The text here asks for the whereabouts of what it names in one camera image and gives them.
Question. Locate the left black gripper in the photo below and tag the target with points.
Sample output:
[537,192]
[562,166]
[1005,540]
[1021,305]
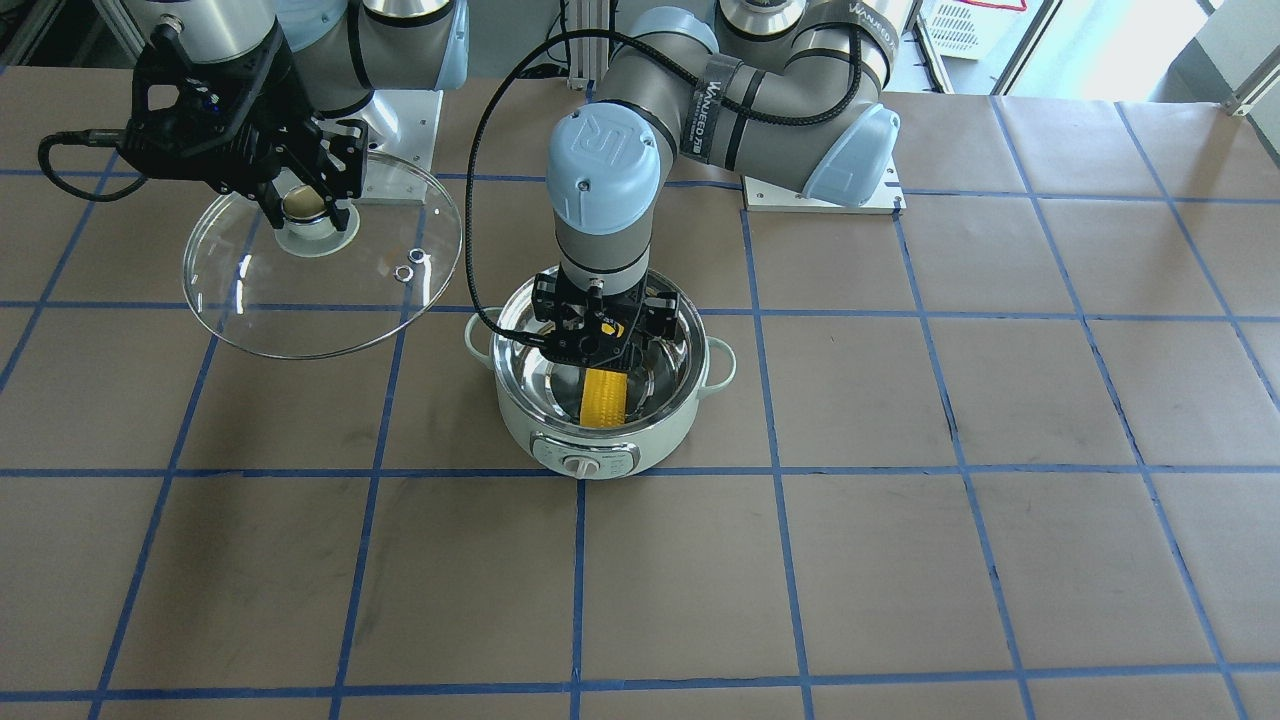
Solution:
[547,300]

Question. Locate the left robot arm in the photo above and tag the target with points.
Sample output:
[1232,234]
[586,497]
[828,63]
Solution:
[786,92]

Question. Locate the glass pot lid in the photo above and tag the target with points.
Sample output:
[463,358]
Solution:
[307,291]

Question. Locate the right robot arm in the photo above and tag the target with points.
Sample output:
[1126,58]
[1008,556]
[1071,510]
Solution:
[343,50]

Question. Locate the white plastic basket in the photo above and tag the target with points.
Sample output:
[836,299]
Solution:
[970,29]

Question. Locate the yellow corn cob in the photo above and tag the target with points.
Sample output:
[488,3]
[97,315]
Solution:
[603,401]

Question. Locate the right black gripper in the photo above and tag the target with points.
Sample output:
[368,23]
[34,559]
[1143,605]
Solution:
[283,128]

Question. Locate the light green electric pot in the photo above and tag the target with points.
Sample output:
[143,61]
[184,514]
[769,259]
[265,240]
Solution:
[540,401]

